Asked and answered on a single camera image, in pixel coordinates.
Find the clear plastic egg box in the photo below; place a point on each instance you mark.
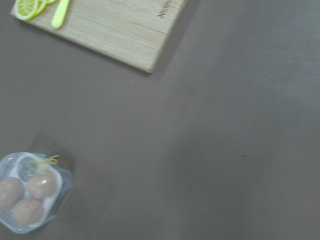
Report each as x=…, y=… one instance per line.
x=18, y=165

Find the brown egg from bowl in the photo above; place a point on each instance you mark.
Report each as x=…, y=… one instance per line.
x=11, y=191

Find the brown egg back right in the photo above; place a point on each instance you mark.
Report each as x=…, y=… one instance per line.
x=42, y=185

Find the brown egg front right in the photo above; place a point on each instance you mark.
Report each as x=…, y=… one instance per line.
x=28, y=211

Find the wooden cutting board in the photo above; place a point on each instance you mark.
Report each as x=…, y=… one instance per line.
x=134, y=32

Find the yellow rubber band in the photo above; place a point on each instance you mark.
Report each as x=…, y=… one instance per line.
x=43, y=165

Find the yellow plastic knife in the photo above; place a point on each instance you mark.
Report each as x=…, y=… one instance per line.
x=60, y=14

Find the lemon slice back left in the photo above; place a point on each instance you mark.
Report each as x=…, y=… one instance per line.
x=50, y=1

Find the lemon slice middle left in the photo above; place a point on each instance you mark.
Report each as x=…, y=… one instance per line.
x=42, y=4

